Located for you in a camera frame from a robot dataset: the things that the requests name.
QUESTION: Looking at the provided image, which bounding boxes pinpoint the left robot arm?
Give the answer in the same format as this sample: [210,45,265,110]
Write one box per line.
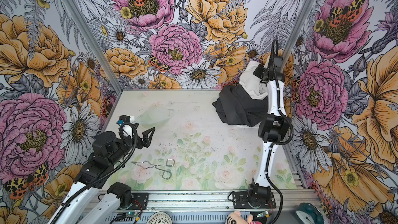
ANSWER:
[49,115,156,224]

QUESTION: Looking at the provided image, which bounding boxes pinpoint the black cloth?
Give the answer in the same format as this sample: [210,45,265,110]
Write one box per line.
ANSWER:
[212,85,268,127]

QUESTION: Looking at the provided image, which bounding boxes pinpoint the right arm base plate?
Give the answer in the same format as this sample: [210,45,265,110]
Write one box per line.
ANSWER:
[228,190,276,209]

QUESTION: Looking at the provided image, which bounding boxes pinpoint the green alarm clock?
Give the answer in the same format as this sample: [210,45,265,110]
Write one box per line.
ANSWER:
[294,203,325,224]

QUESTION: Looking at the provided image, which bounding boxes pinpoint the white round woven object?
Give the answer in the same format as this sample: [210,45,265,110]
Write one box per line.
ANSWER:
[146,212,173,224]

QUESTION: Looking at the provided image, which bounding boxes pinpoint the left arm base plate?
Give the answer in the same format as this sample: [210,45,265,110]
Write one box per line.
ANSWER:
[122,192,149,211]

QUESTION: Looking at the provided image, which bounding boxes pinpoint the metal tongs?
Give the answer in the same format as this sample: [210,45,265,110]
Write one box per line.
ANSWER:
[132,159,176,180]

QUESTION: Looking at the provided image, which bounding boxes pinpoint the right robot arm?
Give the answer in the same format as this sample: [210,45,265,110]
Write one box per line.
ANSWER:
[248,54,293,208]

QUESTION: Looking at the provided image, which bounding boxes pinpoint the aluminium front rail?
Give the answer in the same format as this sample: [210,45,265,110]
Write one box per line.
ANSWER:
[143,189,321,213]

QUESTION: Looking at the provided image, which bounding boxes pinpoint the white cloth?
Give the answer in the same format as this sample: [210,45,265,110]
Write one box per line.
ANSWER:
[239,61,268,100]

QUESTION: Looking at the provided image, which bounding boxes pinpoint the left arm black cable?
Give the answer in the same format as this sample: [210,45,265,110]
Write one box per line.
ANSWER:
[49,122,139,224]

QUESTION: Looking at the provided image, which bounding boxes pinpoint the pink plush toy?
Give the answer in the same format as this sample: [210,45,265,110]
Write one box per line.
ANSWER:
[225,211,262,224]

